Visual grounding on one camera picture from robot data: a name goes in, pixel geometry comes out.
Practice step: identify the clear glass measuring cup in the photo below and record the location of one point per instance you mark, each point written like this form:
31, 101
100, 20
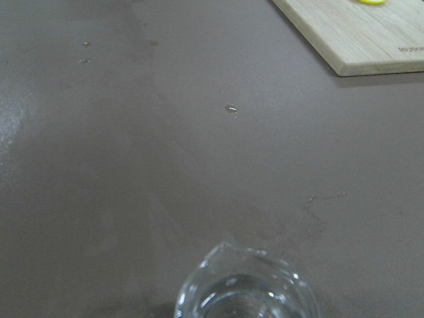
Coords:
237, 281

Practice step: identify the bamboo cutting board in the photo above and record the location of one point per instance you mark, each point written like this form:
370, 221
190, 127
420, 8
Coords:
358, 39

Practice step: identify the lemon slice on knife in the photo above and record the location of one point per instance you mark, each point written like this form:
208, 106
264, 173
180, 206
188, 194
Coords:
372, 2

